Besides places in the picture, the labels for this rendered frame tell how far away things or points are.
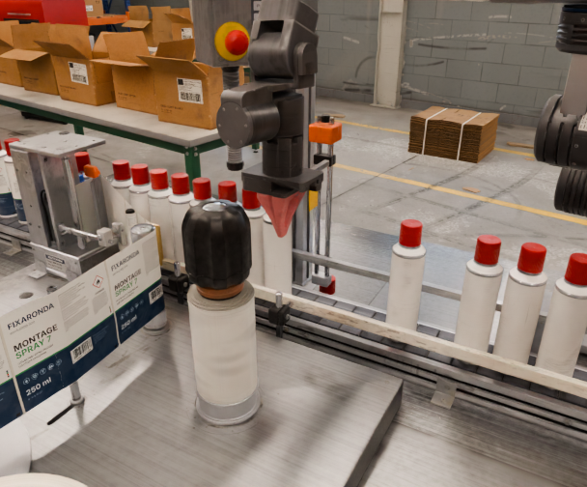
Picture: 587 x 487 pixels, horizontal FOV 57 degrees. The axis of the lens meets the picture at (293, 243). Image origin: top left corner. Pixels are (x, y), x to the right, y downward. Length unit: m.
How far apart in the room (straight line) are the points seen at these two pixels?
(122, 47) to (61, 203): 2.17
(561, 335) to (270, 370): 0.42
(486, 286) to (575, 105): 0.50
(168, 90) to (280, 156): 2.02
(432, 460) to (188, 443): 0.33
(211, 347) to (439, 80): 6.09
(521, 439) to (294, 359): 0.35
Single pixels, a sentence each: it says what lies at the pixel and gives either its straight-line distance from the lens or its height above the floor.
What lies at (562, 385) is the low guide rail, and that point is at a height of 0.91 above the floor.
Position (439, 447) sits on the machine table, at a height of 0.83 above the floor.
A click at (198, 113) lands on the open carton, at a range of 2.62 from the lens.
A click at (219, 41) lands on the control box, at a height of 1.33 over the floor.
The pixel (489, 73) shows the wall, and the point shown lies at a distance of 6.42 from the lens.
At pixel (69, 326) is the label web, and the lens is 0.78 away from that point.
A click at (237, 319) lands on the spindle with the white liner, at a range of 0.67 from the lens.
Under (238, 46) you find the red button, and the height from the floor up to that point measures 1.32.
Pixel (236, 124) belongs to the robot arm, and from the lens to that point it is 0.67.
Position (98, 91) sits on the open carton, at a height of 0.86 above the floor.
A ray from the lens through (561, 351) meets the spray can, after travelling 0.86.
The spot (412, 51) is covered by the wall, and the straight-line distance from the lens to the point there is 6.75.
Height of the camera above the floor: 1.42
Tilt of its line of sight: 26 degrees down
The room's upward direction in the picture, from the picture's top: straight up
